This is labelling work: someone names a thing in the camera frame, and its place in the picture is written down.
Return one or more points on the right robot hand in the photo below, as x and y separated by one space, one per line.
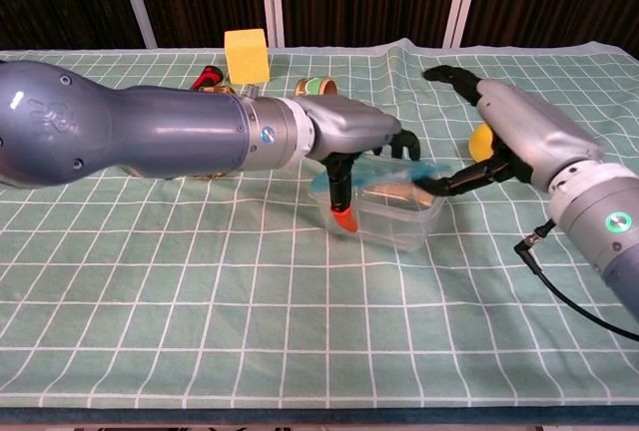
534 131

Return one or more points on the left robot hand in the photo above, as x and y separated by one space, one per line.
349 124

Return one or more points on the blue container lid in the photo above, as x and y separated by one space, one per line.
384 174

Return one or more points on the clear plastic container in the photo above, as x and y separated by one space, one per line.
394 226

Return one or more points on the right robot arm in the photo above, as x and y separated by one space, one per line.
599 216

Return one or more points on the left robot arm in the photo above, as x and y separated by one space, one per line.
150 131

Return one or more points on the small green brown cup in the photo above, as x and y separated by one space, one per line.
312 87

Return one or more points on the yellow ball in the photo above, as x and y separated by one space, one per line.
480 144

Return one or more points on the yellow foam cube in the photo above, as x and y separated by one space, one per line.
247 57

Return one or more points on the gold foil snack package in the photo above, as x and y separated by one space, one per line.
217 89

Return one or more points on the red black claw hammer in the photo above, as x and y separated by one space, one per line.
208 76

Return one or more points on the green checked tablecloth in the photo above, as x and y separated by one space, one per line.
199 301

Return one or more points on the white partition frame post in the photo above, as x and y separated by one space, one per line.
136 2
272 2
463 2

